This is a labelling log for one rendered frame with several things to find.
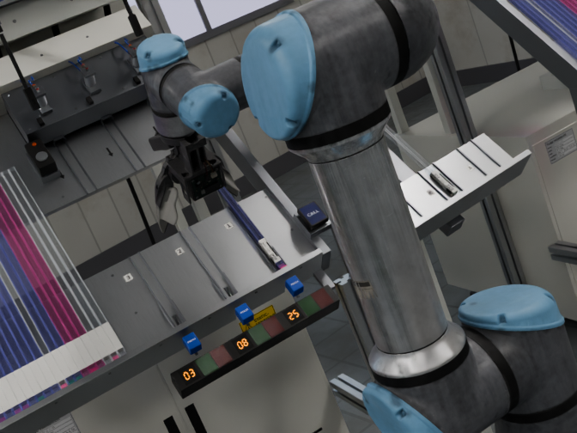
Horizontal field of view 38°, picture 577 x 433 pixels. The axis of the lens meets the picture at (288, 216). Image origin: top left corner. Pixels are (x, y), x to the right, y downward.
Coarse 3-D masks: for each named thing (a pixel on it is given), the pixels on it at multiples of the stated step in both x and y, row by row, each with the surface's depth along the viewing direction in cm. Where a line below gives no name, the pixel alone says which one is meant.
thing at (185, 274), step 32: (224, 224) 167; (256, 224) 168; (288, 224) 168; (160, 256) 163; (192, 256) 163; (224, 256) 163; (256, 256) 163; (288, 256) 163; (96, 288) 158; (128, 288) 158; (160, 288) 159; (192, 288) 159; (128, 320) 154; (160, 320) 155
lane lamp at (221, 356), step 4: (216, 348) 153; (220, 348) 153; (224, 348) 153; (212, 352) 152; (216, 352) 152; (220, 352) 152; (224, 352) 152; (212, 356) 152; (216, 356) 152; (220, 356) 152; (224, 356) 152; (228, 356) 152; (216, 360) 151; (220, 360) 151; (224, 360) 151; (228, 360) 151; (232, 360) 151; (220, 364) 151; (224, 364) 151
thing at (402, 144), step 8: (392, 136) 167; (400, 144) 166; (408, 144) 166; (408, 152) 165; (416, 152) 165; (416, 160) 164; (424, 160) 164; (424, 168) 164; (432, 168) 163; (456, 192) 160
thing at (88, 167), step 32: (0, 128) 181; (96, 128) 181; (128, 128) 182; (0, 160) 176; (64, 160) 176; (96, 160) 176; (128, 160) 176; (160, 160) 177; (32, 192) 171; (64, 192) 171; (96, 192) 172
